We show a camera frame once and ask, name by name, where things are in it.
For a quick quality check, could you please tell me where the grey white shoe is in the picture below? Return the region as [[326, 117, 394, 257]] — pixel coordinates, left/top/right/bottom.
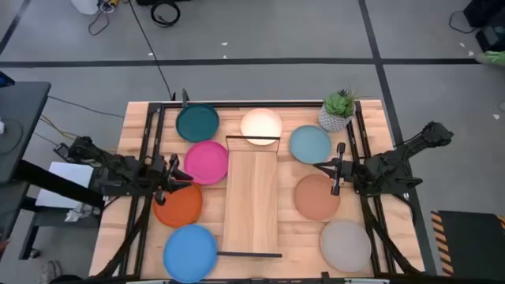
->
[[37, 259, 63, 284]]

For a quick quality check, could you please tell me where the black mat with hazard stripes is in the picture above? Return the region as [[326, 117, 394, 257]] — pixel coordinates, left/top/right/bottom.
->
[[429, 210, 505, 277]]

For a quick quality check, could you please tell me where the black bench frame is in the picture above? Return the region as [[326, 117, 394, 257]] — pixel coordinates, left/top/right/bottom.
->
[[17, 159, 106, 261]]

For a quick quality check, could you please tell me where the white bucket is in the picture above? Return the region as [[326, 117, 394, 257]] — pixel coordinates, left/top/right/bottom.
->
[[70, 0, 99, 16]]

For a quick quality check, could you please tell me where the pink plate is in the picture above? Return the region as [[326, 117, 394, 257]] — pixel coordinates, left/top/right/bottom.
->
[[183, 140, 230, 186]]

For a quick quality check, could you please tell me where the long black floor cable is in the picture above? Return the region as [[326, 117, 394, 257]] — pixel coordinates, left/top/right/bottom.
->
[[126, 0, 177, 102]]

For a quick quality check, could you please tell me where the grey plate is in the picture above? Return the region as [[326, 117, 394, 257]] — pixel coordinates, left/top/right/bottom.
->
[[320, 219, 372, 274]]

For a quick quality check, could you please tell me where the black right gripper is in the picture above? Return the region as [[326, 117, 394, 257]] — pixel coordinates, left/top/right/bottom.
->
[[312, 142, 358, 197]]

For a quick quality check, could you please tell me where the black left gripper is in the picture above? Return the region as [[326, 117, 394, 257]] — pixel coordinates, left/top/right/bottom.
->
[[146, 153, 195, 207]]

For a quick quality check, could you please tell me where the bright blue plate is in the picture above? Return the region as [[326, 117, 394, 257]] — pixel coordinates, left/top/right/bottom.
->
[[163, 224, 219, 284]]

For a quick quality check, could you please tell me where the terracotta plate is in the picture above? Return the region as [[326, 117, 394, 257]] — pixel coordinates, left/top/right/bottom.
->
[[293, 174, 342, 222]]

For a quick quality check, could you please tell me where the crumpled white cloth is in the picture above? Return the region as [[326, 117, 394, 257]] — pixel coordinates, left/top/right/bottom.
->
[[65, 203, 99, 222]]

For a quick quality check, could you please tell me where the orange plate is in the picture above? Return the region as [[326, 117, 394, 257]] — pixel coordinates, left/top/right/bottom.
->
[[152, 181, 204, 229]]

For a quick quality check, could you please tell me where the cream plate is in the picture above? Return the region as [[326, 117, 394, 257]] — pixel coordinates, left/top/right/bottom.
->
[[240, 108, 284, 147]]

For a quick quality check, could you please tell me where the black desk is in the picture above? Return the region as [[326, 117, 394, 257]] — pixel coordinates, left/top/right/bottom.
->
[[0, 80, 52, 186]]

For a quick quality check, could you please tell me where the succulent in white patterned pot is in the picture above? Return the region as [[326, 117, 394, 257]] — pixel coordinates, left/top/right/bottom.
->
[[317, 87, 358, 133]]

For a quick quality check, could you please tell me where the black equipment case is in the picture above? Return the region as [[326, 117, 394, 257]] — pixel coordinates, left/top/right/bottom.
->
[[463, 0, 505, 52]]

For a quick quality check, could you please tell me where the light blue plate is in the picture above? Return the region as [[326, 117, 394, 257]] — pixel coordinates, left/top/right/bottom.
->
[[289, 125, 332, 165]]

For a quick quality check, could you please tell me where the blue object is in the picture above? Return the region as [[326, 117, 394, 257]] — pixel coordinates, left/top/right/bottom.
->
[[0, 70, 16, 88]]

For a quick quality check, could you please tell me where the dark teal plate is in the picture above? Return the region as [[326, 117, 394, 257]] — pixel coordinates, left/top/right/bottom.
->
[[175, 103, 220, 144]]

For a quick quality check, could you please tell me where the green fabric item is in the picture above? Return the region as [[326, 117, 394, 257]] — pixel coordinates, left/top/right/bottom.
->
[[474, 50, 505, 67]]

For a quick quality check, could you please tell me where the coiled black cable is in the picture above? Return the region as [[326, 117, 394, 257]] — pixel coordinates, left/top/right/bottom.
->
[[149, 2, 181, 28]]

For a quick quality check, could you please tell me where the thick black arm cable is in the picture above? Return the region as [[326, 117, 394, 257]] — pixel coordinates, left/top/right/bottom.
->
[[394, 129, 429, 149]]

